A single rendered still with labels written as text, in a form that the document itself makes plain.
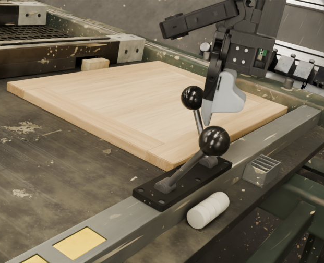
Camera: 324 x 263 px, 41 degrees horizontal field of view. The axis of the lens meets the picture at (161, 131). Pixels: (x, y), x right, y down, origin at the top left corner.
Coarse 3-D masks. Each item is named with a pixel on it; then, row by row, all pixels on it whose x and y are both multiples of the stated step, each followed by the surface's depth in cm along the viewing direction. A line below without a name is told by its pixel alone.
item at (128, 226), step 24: (288, 120) 99; (312, 120) 106; (240, 144) 80; (264, 144) 82; (288, 144) 95; (240, 168) 73; (216, 192) 67; (96, 216) 50; (120, 216) 51; (144, 216) 52; (168, 216) 56; (48, 240) 45; (120, 240) 47; (144, 240) 52
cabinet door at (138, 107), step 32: (160, 64) 133; (32, 96) 88; (64, 96) 91; (96, 96) 96; (128, 96) 100; (160, 96) 105; (256, 96) 120; (96, 128) 80; (128, 128) 82; (160, 128) 86; (192, 128) 89; (224, 128) 92; (256, 128) 101; (160, 160) 73
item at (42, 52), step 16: (0, 48) 96; (16, 48) 99; (32, 48) 103; (48, 48) 106; (64, 48) 111; (80, 48) 116; (96, 48) 121; (112, 48) 126; (128, 48) 132; (0, 64) 97; (16, 64) 100; (32, 64) 104; (48, 64) 108; (64, 64) 113
